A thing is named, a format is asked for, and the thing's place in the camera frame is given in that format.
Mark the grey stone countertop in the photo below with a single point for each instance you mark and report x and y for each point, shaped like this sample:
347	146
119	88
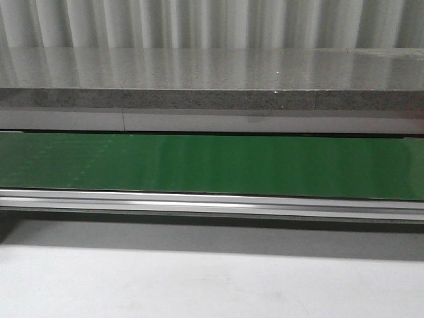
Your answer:
251	79

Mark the aluminium conveyor front rail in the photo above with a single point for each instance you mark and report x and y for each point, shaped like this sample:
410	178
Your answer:
219	206

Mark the white conveyor back rail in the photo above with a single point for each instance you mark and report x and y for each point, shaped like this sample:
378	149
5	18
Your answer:
212	121

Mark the green conveyor belt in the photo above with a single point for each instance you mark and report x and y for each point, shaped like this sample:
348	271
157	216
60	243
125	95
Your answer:
306	166

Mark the white pleated curtain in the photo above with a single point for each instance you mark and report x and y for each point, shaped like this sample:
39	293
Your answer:
212	24

